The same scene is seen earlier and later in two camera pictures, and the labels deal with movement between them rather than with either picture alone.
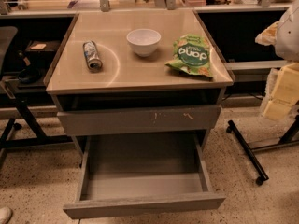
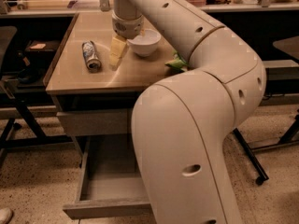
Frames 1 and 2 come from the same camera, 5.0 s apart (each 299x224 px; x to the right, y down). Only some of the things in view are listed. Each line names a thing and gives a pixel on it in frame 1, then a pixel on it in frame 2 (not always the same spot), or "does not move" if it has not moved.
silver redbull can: [92, 55] does not move
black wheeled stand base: [291, 136] does not move
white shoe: [6, 215] does not move
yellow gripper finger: [268, 36] to [142, 33]
